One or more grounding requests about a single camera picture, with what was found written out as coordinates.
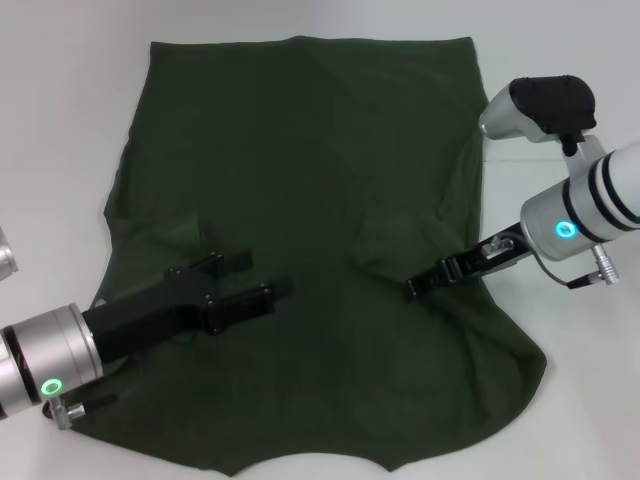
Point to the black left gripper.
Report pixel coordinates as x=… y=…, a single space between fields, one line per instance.
x=170 y=310

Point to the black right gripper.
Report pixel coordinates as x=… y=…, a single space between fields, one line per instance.
x=480 y=265

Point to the dark green shirt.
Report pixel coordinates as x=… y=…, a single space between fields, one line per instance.
x=310 y=175

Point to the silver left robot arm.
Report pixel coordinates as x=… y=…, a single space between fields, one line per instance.
x=45 y=350

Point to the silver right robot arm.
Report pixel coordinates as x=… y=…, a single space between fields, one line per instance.
x=590 y=205

